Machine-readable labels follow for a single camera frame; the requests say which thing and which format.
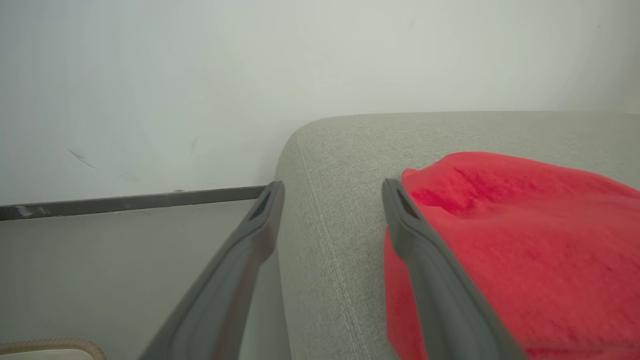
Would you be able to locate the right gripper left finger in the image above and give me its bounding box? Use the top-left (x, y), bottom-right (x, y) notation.
top-left (139, 180), bottom-right (286, 360)

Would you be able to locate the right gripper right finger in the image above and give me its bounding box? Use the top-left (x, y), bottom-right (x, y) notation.
top-left (381, 178), bottom-right (527, 360)

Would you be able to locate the red and white clothing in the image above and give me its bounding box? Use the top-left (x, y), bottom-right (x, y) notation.
top-left (383, 151), bottom-right (640, 360)

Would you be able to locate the white plastic laundry basket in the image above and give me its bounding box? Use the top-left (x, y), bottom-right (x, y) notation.
top-left (0, 338), bottom-right (108, 360)

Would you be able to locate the grey fabric sofa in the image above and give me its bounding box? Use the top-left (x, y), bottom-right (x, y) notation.
top-left (274, 111), bottom-right (640, 360)

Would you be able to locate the black wall baseboard strip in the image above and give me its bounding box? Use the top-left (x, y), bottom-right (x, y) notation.
top-left (0, 185), bottom-right (269, 222)

